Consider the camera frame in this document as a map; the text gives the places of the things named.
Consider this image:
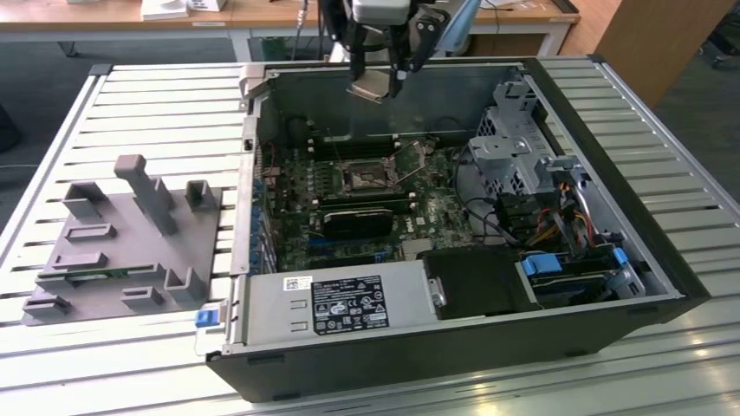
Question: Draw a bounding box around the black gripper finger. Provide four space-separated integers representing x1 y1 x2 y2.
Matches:
385 8 450 100
321 0 370 83

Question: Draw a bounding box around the silver CPU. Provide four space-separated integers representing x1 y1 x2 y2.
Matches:
344 70 401 105

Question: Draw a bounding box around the metal socket cover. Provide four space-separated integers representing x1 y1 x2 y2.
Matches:
389 140 436 184

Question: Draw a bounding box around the CPU socket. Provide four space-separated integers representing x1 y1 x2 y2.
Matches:
337 158 405 196

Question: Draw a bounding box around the silver metal drive cage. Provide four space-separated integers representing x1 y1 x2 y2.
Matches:
465 80 586 198

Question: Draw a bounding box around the green motherboard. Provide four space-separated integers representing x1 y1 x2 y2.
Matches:
257 137 484 272

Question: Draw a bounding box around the black graphics card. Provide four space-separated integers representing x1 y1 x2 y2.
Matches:
318 206 396 240

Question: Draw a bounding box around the wooden cabinet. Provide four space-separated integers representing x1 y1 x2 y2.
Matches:
558 0 730 109

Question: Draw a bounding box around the small silver heatsink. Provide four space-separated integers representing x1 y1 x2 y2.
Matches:
401 240 436 262

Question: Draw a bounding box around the wooden desk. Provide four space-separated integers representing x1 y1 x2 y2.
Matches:
0 0 582 62

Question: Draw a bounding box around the black plastic shroud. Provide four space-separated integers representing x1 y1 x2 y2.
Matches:
420 249 548 322

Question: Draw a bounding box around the hard disk in blue carrier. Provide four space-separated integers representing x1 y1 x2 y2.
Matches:
517 252 622 304

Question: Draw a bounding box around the black office chair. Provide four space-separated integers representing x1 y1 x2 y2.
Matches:
705 25 740 70

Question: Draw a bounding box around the grey parts rack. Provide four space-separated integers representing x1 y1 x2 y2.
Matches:
20 153 225 326

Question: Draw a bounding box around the silver power supply unit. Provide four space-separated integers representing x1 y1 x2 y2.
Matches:
221 259 440 355

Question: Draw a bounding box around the green RAM stick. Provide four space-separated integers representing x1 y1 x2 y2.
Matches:
64 267 133 279

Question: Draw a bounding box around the black open PC case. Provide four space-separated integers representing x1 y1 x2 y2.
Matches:
204 54 713 404

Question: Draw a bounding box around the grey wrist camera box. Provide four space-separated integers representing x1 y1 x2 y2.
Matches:
350 0 410 26

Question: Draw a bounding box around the coloured wire bundle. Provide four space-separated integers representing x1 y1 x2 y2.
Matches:
534 181 597 250

